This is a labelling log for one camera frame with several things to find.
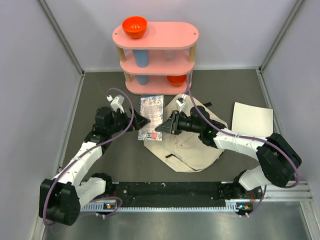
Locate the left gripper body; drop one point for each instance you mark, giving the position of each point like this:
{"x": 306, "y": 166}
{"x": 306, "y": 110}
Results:
{"x": 119, "y": 122}

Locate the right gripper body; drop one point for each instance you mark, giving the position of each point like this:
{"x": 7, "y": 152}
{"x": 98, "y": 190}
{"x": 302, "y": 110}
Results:
{"x": 185, "y": 124}

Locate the floral cover book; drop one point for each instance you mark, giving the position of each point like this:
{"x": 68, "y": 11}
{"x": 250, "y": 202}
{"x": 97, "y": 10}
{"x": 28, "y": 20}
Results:
{"x": 152, "y": 108}

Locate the cream canvas backpack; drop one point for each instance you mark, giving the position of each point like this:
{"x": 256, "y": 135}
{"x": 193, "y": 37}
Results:
{"x": 184, "y": 152}

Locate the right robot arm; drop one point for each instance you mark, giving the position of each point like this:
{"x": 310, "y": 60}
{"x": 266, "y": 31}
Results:
{"x": 278, "y": 162}

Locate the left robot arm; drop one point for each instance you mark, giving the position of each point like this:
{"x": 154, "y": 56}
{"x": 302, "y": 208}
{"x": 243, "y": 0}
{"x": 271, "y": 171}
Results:
{"x": 62, "y": 197}

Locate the blue cup bottom shelf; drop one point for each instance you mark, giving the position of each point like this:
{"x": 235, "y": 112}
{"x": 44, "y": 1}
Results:
{"x": 142, "y": 79}

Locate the blue cup shelf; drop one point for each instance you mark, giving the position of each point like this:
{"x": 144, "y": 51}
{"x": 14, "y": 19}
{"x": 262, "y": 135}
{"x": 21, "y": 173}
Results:
{"x": 142, "y": 79}
{"x": 141, "y": 57}

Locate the orange bowl bottom shelf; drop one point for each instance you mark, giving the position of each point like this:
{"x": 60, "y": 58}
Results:
{"x": 176, "y": 80}

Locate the white square board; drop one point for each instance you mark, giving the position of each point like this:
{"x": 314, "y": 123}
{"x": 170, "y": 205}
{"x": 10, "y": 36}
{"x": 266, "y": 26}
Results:
{"x": 252, "y": 120}

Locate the pink three-tier shelf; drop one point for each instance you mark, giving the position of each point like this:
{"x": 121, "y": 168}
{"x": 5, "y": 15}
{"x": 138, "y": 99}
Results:
{"x": 159, "y": 36}

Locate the blue cup middle shelf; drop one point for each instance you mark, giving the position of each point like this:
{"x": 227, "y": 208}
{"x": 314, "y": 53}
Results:
{"x": 141, "y": 57}

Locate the clear glass cup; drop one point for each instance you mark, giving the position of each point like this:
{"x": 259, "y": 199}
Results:
{"x": 169, "y": 55}

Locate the orange bowl on shelf top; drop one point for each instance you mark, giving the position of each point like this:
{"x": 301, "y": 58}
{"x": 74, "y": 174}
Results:
{"x": 135, "y": 26}

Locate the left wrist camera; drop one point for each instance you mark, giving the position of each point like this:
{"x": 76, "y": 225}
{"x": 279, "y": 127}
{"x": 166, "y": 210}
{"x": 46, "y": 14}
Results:
{"x": 116, "y": 102}

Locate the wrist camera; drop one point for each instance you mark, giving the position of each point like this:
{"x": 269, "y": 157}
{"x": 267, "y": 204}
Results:
{"x": 116, "y": 102}
{"x": 181, "y": 103}

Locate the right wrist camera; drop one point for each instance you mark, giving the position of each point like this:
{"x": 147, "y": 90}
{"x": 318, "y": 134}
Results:
{"x": 181, "y": 103}

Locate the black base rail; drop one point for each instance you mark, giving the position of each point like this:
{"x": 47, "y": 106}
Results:
{"x": 213, "y": 189}

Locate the grey cable duct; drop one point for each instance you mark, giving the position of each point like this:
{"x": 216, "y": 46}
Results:
{"x": 107, "y": 207}

